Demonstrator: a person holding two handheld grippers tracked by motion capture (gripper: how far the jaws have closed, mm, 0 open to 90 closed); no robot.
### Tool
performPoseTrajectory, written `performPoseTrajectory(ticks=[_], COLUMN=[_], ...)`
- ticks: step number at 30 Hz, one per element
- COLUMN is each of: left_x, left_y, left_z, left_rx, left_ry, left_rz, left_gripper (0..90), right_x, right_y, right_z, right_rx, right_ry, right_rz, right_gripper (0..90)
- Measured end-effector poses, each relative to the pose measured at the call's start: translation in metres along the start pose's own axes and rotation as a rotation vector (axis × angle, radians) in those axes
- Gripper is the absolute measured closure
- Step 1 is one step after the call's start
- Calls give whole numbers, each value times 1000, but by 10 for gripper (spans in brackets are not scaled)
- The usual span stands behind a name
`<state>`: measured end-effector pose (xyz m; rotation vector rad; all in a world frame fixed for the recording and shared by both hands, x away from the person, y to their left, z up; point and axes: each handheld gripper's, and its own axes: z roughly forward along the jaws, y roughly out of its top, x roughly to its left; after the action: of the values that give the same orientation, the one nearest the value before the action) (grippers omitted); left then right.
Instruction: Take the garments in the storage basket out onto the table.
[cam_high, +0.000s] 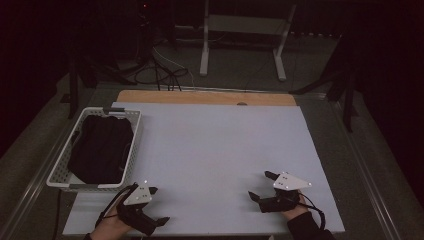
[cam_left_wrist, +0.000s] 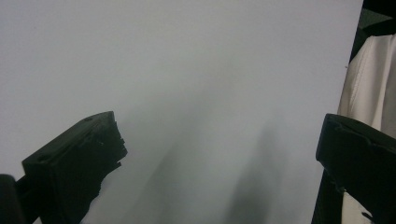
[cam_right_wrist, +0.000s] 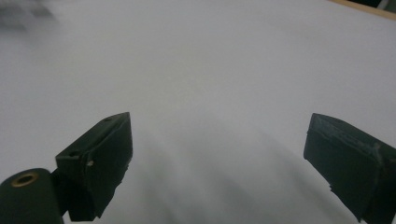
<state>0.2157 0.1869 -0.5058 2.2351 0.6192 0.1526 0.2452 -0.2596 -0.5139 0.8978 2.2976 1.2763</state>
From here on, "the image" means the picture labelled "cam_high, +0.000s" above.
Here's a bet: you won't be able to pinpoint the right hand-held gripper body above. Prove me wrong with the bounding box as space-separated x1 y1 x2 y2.
258 171 313 214

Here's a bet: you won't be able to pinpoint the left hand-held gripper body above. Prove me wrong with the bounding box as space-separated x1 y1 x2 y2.
116 180 158 237

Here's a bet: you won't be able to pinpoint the person's right hand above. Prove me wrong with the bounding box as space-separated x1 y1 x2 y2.
282 194 312 222

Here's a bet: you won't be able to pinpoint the person's left hand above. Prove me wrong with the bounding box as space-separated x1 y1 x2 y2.
89 203 135 240

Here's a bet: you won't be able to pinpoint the white table mat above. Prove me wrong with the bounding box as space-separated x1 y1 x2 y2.
62 101 346 237

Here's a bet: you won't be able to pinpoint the black cloth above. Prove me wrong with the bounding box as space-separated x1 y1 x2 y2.
66 114 135 185

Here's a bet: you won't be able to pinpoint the white plastic basket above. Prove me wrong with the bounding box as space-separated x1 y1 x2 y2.
46 106 143 193

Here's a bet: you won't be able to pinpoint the black tripod stand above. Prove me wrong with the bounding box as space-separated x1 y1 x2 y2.
288 31 366 134
59 46 138 120

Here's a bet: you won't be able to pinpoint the white metal stand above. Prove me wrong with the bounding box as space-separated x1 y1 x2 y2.
199 0 298 83

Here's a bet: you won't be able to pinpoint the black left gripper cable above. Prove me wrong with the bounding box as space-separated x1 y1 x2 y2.
94 182 138 230

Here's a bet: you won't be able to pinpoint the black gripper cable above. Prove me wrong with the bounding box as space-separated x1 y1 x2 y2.
94 182 138 230
299 192 326 232

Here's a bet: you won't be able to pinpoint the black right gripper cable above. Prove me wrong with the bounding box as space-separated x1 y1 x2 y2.
299 192 326 232

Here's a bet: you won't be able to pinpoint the metal floor rail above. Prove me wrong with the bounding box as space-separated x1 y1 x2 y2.
0 99 91 240
328 98 403 240

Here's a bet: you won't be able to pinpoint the black floor cables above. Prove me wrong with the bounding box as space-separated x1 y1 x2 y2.
132 43 190 93

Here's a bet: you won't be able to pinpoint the white floor cable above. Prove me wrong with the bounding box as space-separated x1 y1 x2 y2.
152 45 197 92

